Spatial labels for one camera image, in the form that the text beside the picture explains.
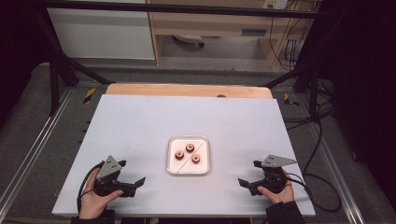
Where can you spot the wooden table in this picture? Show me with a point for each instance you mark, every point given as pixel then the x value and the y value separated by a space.
pixel 186 90

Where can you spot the white power outlet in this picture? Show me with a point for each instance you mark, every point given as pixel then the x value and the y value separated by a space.
pixel 275 3

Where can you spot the yellow black tape strip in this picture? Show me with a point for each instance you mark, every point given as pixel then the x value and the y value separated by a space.
pixel 289 99
pixel 89 95

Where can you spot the white square tray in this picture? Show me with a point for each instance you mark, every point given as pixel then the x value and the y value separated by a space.
pixel 202 166

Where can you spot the light wooden desk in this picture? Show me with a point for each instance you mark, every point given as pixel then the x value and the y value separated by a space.
pixel 202 23

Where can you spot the black metal frame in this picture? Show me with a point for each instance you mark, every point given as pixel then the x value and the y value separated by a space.
pixel 186 10

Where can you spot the person's right hand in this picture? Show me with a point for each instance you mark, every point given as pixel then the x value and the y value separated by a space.
pixel 281 196

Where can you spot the dark curtain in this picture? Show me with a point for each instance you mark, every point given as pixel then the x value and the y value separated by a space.
pixel 18 37
pixel 367 77

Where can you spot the white cabinet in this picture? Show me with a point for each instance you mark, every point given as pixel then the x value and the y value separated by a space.
pixel 102 34

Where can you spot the office chair base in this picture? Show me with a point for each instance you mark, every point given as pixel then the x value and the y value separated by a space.
pixel 186 38

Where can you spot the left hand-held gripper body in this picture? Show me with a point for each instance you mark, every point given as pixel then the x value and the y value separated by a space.
pixel 109 169

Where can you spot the white board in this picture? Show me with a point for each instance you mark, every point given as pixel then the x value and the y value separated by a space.
pixel 140 124

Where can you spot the aluminium rail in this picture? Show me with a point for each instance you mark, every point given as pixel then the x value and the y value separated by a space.
pixel 31 149
pixel 351 214

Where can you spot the thin wooden skewer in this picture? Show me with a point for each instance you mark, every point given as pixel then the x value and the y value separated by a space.
pixel 186 163

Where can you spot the person's left hand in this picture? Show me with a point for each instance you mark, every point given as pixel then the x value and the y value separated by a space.
pixel 93 203

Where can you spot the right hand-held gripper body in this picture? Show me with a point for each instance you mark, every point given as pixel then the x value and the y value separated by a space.
pixel 274 179

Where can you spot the red-brown doughnut piece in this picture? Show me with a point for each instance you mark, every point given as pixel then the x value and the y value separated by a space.
pixel 179 154

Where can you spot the red candied fruit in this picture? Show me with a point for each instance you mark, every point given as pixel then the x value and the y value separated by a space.
pixel 195 158
pixel 190 147

